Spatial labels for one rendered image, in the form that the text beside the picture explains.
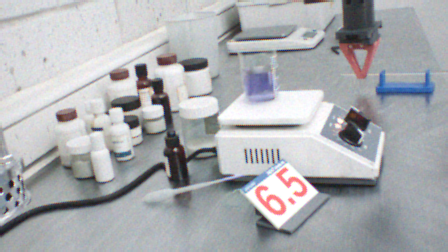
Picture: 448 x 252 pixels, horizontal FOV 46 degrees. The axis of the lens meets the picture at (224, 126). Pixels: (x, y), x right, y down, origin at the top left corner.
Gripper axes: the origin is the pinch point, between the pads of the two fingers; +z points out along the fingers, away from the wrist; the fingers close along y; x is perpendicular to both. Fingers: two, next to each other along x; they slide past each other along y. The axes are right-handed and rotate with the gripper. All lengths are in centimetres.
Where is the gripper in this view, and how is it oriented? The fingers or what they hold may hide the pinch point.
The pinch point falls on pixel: (361, 74)
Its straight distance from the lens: 104.1
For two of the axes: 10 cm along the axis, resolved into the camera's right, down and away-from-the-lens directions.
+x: 8.8, 0.3, -4.7
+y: -4.5, 3.4, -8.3
